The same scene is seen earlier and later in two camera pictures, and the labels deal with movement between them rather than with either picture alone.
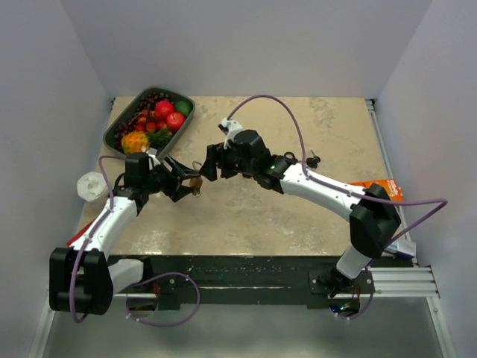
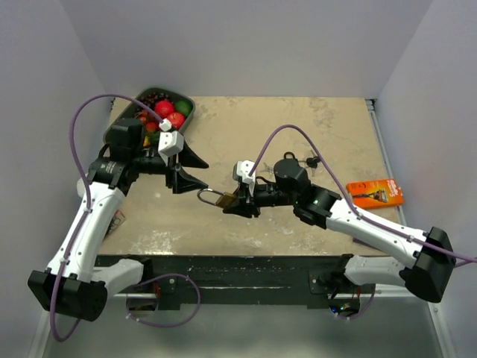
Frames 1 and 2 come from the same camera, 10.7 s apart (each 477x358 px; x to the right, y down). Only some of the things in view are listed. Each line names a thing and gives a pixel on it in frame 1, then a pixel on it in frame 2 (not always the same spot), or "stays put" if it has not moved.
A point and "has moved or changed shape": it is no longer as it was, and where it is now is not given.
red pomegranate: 163,109 stays put
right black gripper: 218,154 to 243,209
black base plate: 239,280 stays put
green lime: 183,107 stays put
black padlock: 290,158 stays put
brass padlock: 196,182 has moved or changed shape
